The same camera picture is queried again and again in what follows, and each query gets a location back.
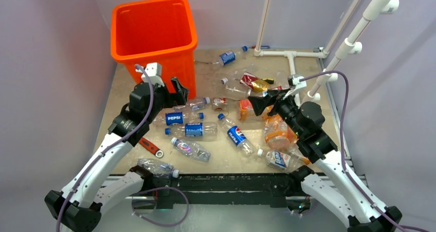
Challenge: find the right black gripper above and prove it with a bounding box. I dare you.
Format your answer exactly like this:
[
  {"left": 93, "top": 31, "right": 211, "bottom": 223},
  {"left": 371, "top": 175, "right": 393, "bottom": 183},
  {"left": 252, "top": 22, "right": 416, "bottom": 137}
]
[{"left": 249, "top": 87, "right": 305, "bottom": 137}]

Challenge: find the red cap small bottle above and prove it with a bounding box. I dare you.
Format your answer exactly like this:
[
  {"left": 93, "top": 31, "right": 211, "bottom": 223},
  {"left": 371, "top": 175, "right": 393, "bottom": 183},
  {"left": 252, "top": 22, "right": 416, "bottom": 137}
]
[{"left": 211, "top": 97, "right": 239, "bottom": 111}]

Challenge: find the orange drink bottle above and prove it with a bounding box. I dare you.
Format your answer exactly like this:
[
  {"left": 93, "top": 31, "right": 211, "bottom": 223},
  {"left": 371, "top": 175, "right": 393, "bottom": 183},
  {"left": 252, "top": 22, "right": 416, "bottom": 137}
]
[{"left": 264, "top": 115, "right": 297, "bottom": 152}]

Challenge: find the large Pepsi bottle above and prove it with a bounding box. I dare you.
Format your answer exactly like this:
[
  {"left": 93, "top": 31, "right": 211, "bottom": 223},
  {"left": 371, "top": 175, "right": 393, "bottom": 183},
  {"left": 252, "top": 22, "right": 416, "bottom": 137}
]
[{"left": 217, "top": 113, "right": 257, "bottom": 156}]

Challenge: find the white blue label bottle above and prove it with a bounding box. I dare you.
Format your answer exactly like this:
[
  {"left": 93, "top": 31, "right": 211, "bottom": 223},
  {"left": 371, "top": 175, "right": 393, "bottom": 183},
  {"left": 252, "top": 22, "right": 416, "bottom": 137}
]
[{"left": 257, "top": 149, "right": 304, "bottom": 173}]

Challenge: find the orange snack pouch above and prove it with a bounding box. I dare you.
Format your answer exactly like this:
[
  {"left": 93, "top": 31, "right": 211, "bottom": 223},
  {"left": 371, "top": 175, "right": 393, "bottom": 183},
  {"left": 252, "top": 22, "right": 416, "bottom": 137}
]
[{"left": 237, "top": 99, "right": 272, "bottom": 121}]

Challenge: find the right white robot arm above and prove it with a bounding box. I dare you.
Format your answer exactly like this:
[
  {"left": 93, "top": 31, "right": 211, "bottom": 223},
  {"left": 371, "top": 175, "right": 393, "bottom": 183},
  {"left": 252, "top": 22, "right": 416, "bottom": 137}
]
[{"left": 248, "top": 90, "right": 402, "bottom": 231}]

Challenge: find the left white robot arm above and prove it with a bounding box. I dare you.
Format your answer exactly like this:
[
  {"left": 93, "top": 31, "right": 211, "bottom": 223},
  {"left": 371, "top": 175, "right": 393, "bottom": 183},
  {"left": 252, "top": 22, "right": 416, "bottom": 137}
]
[{"left": 44, "top": 77, "right": 189, "bottom": 231}]

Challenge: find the orange plastic bin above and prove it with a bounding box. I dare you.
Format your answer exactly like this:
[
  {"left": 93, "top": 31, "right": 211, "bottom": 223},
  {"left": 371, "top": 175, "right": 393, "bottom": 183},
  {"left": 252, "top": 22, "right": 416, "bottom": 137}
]
[{"left": 111, "top": 0, "right": 198, "bottom": 99}]

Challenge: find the red gold snack wrapper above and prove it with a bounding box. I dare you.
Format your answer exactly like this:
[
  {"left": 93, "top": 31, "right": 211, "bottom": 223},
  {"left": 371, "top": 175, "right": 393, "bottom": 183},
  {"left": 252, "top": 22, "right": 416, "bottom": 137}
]
[{"left": 240, "top": 72, "right": 270, "bottom": 93}]

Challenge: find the small clear bottle white cap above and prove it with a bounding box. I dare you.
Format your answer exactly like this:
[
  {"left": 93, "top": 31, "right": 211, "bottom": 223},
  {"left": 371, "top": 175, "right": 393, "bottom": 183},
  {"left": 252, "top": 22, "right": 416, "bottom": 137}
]
[{"left": 173, "top": 97, "right": 210, "bottom": 112}]

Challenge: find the Pepsi label clear bottle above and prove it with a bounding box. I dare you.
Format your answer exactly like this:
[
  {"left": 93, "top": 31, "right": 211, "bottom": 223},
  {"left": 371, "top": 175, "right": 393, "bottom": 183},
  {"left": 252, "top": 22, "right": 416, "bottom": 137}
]
[{"left": 152, "top": 112, "right": 205, "bottom": 127}]

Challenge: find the large clear bottle white cap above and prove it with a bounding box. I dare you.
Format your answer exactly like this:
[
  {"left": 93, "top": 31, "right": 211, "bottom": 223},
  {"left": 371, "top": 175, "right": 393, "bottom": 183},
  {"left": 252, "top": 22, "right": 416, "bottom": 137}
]
[{"left": 221, "top": 78, "right": 251, "bottom": 100}]

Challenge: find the blue label clear bottle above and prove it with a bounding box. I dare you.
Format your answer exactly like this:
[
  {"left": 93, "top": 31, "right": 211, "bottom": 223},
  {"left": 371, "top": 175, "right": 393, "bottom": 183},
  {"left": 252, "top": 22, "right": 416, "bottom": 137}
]
[{"left": 165, "top": 122, "right": 218, "bottom": 137}]

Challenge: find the blue label bottle far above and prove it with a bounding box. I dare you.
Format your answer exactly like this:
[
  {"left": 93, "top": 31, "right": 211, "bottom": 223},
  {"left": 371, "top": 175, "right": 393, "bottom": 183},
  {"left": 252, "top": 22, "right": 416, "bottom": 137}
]
[{"left": 211, "top": 46, "right": 248, "bottom": 66}]

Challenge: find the blue cap pen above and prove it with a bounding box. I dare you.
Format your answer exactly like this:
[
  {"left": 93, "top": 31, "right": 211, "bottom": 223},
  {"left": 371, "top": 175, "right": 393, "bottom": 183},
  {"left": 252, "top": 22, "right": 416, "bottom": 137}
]
[{"left": 251, "top": 45, "right": 270, "bottom": 49}]

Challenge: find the crushed red blue label bottle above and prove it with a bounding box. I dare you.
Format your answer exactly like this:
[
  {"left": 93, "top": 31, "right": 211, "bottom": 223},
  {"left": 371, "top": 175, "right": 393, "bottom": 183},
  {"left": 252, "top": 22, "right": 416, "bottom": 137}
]
[{"left": 171, "top": 137, "right": 211, "bottom": 163}]

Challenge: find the crushed bottle at table edge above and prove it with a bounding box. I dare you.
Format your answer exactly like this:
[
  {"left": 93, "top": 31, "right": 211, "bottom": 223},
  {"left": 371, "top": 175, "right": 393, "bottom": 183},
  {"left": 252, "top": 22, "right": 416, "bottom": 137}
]
[{"left": 137, "top": 158, "right": 179, "bottom": 179}]

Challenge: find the white PVC diagonal pole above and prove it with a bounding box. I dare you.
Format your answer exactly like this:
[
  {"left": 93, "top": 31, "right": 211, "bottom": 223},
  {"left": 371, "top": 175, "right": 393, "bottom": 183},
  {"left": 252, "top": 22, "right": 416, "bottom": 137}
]
[{"left": 302, "top": 0, "right": 399, "bottom": 102}]

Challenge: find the white PVC pipe frame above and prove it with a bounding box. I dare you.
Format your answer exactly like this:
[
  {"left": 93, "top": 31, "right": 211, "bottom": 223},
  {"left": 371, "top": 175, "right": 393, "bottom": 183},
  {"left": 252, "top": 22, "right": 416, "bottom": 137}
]
[{"left": 253, "top": 0, "right": 370, "bottom": 115}]

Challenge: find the red handle adjustable wrench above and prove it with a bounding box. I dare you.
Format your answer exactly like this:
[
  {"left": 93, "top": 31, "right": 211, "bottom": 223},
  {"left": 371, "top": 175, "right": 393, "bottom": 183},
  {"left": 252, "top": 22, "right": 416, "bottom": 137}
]
[{"left": 138, "top": 137, "right": 164, "bottom": 158}]

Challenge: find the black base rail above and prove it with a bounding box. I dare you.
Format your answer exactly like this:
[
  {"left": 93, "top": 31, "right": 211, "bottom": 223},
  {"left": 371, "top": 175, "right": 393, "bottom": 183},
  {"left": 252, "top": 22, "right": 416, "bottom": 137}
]
[{"left": 133, "top": 166, "right": 313, "bottom": 209}]

